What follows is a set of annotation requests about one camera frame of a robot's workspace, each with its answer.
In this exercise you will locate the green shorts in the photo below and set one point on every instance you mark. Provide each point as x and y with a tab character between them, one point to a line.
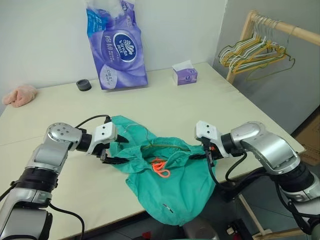
180	185

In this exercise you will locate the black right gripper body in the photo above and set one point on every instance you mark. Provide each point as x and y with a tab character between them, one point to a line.
213	153

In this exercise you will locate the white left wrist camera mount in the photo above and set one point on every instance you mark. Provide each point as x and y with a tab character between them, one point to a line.
103	130

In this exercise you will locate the pink plush toy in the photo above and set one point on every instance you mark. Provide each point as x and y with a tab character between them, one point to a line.
21	96

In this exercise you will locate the purple toilet paper pack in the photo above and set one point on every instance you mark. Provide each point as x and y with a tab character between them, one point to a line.
117	62

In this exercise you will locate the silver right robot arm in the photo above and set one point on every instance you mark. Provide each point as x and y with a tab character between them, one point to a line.
265	145

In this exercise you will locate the black table bracket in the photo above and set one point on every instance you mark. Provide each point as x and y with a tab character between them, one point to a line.
232	192

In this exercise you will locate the wooden clothes rack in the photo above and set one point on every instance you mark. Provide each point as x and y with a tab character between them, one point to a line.
246	32

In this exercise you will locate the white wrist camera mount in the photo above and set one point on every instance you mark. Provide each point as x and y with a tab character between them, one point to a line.
103	130
207	128

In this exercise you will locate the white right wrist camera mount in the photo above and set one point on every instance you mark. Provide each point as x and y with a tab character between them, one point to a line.
207	128

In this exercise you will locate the black round holder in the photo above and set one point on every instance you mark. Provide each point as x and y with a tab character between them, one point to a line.
83	85

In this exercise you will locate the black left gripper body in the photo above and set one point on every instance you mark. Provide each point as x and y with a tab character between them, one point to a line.
104	153

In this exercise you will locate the small purple tissue box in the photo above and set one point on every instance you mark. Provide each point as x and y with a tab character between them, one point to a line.
186	77

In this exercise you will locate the dark grey rounded object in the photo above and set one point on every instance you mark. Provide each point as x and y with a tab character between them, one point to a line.
202	230

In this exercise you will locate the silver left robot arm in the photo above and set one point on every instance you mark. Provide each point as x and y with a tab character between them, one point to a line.
60	132

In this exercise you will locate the cardboard box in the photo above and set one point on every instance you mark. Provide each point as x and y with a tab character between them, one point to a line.
310	140

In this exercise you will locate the wooden table leg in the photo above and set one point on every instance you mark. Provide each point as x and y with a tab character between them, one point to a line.
250	210

